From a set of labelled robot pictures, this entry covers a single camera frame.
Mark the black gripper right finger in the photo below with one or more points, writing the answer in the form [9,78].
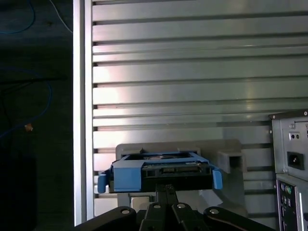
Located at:
[183,219]

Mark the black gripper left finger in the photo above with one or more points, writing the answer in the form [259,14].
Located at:
[154,216]

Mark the hard disk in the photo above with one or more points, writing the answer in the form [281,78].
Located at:
[127,178]

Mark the silver CPU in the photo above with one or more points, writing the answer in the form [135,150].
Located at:
[139,201]

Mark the grey parts rack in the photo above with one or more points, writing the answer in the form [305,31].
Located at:
[231,144]

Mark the black PC case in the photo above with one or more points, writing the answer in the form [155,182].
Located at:
[281,144]

